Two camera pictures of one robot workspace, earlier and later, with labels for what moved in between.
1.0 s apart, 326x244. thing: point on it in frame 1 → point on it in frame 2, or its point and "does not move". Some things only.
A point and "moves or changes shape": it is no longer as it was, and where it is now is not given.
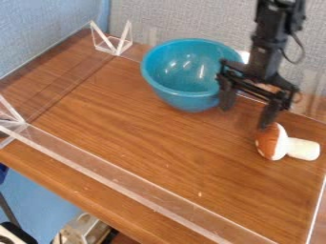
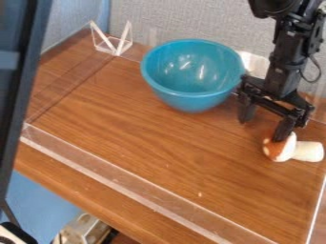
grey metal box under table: (88, 230) does not move
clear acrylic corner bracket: (109, 43) does not move
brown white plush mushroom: (275, 145) moves or changes shape
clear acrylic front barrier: (29, 138) does not move
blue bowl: (180, 69) does not move
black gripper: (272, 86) → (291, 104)
